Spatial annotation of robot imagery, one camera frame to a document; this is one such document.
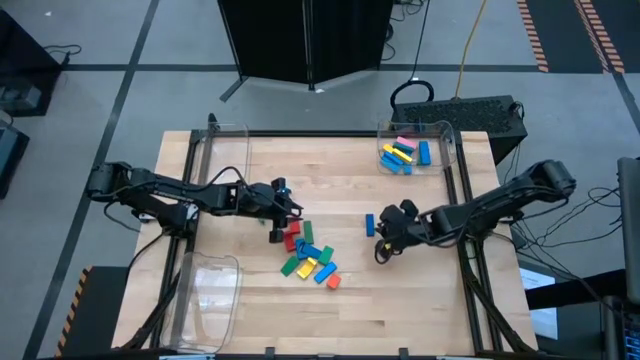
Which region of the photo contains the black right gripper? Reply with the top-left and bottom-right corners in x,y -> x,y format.
373,198 -> 429,266

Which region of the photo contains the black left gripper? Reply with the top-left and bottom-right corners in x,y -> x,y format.
238,180 -> 305,245

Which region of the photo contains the green ramp block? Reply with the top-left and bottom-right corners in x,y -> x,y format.
279,255 -> 302,278

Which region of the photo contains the wide yellow block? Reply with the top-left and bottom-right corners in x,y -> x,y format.
295,256 -> 319,280

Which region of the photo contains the clear plastic bin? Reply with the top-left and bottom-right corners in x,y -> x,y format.
376,118 -> 457,177
192,121 -> 251,194
160,251 -> 245,355

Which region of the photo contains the black perforated computer case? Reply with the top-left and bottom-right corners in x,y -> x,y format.
389,94 -> 529,165

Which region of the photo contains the white paper sheet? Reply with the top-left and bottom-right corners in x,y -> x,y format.
518,267 -> 560,341

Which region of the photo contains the black hazard-striped floor mat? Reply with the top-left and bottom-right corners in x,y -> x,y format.
53,264 -> 132,359

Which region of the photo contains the grey monitor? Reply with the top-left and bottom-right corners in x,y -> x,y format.
617,156 -> 640,306

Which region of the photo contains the dark laptop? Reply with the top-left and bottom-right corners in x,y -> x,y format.
602,294 -> 640,360

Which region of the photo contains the black mat with orange stripes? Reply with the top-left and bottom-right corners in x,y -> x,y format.
516,0 -> 640,75

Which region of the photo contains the grey equipment case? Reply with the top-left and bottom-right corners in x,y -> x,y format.
0,117 -> 31,200

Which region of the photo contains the black cabinet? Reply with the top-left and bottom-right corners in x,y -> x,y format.
0,8 -> 64,119

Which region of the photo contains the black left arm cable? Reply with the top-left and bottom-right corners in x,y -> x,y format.
199,165 -> 254,191

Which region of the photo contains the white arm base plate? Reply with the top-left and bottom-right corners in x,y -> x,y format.
137,202 -> 201,224

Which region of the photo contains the black table frame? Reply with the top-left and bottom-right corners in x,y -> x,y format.
117,127 -> 539,359

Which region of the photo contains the black looped cable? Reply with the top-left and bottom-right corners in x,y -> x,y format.
387,0 -> 434,115

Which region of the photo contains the yellow cable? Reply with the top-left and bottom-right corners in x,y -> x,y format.
453,0 -> 489,100

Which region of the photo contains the black cable bundle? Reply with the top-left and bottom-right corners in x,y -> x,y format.
509,184 -> 626,281

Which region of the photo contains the thin black floor cable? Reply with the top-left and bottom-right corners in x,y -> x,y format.
43,43 -> 83,67

